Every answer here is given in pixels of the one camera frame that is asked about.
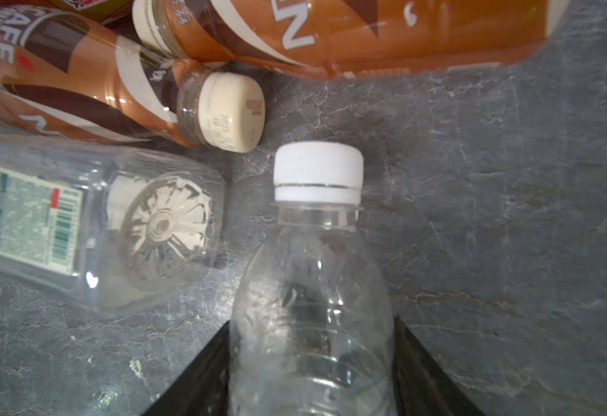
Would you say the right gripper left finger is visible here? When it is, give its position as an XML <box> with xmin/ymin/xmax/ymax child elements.
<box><xmin>142</xmin><ymin>321</ymin><xmax>230</xmax><ymax>416</ymax></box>

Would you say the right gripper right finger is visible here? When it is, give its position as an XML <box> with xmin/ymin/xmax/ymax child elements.
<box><xmin>393</xmin><ymin>317</ymin><xmax>485</xmax><ymax>416</ymax></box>

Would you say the clear unlabelled bottle white cap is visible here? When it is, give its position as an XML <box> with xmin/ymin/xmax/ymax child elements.
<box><xmin>228</xmin><ymin>141</ymin><xmax>396</xmax><ymax>415</ymax></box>

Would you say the clear bottle green label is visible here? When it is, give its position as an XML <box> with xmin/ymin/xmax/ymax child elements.
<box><xmin>0</xmin><ymin>133</ymin><xmax>225</xmax><ymax>317</ymax></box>

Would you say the brown coffee bottle lower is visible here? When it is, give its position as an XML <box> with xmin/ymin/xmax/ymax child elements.
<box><xmin>0</xmin><ymin>1</ymin><xmax>265</xmax><ymax>154</ymax></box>

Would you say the brown coffee bottle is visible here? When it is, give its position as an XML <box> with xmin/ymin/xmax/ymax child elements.
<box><xmin>0</xmin><ymin>1</ymin><xmax>265</xmax><ymax>154</ymax></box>
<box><xmin>132</xmin><ymin>0</ymin><xmax>570</xmax><ymax>81</ymax></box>

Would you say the brown coffee bottle upper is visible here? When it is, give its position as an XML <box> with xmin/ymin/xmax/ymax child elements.
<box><xmin>132</xmin><ymin>0</ymin><xmax>570</xmax><ymax>81</ymax></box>

